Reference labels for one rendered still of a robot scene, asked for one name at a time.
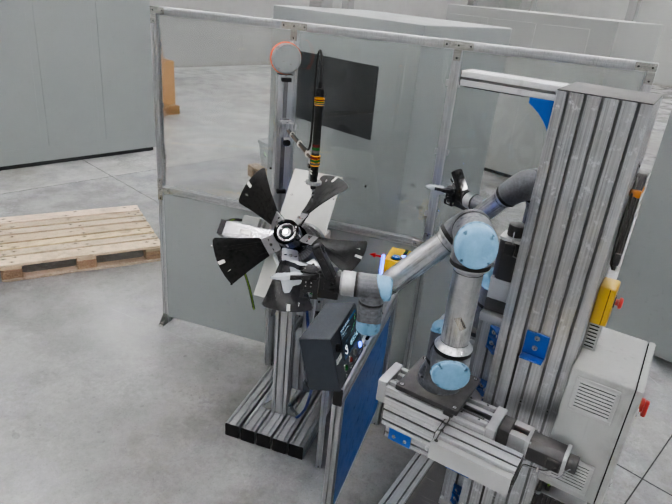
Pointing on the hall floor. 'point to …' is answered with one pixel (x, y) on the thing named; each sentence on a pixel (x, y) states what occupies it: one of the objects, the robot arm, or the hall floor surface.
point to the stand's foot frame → (275, 432)
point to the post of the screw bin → (321, 428)
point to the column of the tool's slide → (276, 193)
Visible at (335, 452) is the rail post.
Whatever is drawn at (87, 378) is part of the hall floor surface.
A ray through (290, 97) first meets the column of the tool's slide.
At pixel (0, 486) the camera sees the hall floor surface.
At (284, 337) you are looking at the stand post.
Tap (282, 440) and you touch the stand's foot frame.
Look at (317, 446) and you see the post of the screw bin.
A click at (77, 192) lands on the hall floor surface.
